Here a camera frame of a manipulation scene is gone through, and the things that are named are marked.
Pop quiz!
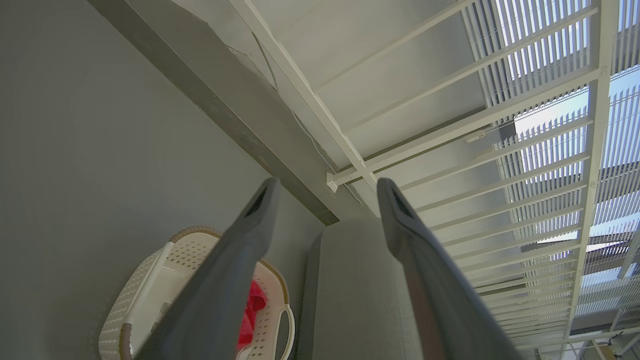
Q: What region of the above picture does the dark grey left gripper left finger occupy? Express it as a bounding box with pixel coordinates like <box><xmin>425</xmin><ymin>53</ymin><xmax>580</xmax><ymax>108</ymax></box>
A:
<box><xmin>134</xmin><ymin>177</ymin><xmax>282</xmax><ymax>360</ymax></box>

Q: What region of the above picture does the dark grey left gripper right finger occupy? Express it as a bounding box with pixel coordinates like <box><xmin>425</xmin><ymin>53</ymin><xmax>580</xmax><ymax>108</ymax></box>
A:
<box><xmin>376</xmin><ymin>177</ymin><xmax>524</xmax><ymax>360</ymax></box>

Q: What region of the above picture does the white perforated laundry basket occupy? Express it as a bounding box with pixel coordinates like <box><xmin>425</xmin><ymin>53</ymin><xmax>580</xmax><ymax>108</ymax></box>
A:
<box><xmin>98</xmin><ymin>225</ymin><xmax>296</xmax><ymax>360</ymax></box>

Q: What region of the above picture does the red garment with black print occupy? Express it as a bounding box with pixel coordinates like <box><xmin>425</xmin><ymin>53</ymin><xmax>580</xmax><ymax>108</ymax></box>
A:
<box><xmin>236</xmin><ymin>280</ymin><xmax>268</xmax><ymax>351</ymax></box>

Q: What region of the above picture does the grey fabric sofa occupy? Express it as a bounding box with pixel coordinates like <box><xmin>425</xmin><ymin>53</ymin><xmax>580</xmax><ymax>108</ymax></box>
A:
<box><xmin>298</xmin><ymin>216</ymin><xmax>427</xmax><ymax>360</ymax></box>

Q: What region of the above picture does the thin white wall cable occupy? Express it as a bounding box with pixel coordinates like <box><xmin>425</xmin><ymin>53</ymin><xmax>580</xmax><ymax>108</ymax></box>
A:
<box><xmin>252</xmin><ymin>32</ymin><xmax>366</xmax><ymax>206</ymax></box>

